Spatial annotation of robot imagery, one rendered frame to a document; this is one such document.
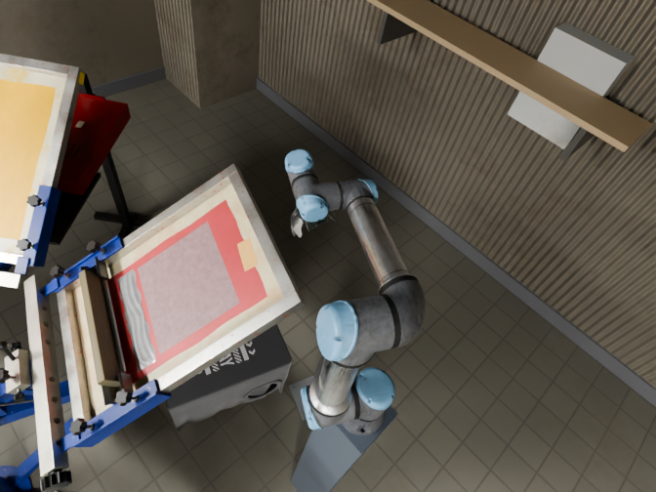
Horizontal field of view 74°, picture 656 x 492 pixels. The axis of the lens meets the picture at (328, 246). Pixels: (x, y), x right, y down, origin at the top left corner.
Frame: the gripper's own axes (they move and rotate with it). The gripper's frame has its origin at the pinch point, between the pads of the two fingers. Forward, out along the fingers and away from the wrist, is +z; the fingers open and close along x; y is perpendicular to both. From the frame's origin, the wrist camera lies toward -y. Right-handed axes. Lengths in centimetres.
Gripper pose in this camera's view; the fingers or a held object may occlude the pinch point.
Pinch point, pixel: (313, 225)
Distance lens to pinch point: 146.1
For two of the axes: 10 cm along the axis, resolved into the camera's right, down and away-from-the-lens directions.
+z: 1.2, 5.1, 8.5
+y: 4.3, 7.5, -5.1
